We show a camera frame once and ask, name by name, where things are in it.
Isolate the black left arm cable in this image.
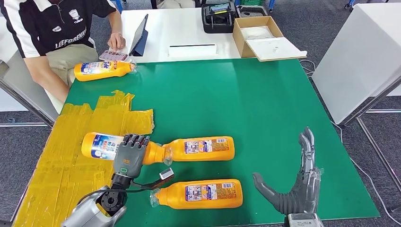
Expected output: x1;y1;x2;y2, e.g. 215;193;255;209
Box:
75;187;148;204

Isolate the white box lid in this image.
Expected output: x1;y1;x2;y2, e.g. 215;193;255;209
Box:
245;37;308;62

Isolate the orange detergent bottle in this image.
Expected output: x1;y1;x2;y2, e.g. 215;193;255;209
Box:
73;60;138;82
149;179;244;210
81;132;173;166
163;136;235;162

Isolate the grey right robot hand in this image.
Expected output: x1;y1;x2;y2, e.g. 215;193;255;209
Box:
252;127;325;216

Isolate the green table mat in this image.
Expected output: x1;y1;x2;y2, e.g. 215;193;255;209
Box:
65;58;380;227

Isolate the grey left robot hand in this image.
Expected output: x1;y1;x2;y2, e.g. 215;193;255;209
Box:
113;134;151;179

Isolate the person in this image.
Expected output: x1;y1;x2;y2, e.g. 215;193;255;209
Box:
0;0;127;114
156;0;195;10

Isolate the person's left hand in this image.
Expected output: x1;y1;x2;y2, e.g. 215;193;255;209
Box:
107;32;127;52

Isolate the white table with metal frame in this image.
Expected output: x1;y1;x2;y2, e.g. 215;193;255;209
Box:
0;18;60;129
311;3;401;192

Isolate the open cardboard box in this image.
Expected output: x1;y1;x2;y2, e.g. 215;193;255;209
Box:
232;16;284;59

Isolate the white desk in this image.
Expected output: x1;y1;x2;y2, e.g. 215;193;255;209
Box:
105;8;253;65

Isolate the black equipment case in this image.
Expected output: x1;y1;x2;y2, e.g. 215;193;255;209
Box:
201;1;237;35

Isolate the pink smartphone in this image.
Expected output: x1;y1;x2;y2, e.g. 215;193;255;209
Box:
99;50;129;62

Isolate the white foam pad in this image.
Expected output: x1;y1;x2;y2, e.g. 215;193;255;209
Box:
240;26;273;40

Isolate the white floor cable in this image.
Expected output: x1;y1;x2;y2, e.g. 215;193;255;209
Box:
297;59;401;226

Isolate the tablet in dark case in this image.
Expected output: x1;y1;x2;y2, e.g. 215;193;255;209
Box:
129;14;149;58

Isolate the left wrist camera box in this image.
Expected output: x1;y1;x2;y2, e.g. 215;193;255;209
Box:
131;167;175;191

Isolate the yellow tape patch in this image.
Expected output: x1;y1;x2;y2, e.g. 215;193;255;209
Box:
14;90;155;227

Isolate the flat white box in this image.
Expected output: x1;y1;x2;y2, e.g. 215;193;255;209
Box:
167;44;218;59

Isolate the grey foam case lid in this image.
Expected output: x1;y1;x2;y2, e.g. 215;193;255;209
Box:
235;5;269;19

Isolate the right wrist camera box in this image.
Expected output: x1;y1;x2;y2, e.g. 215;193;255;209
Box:
283;213;325;227

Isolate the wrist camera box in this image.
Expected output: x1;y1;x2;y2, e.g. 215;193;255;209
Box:
131;167;175;191
283;213;325;227

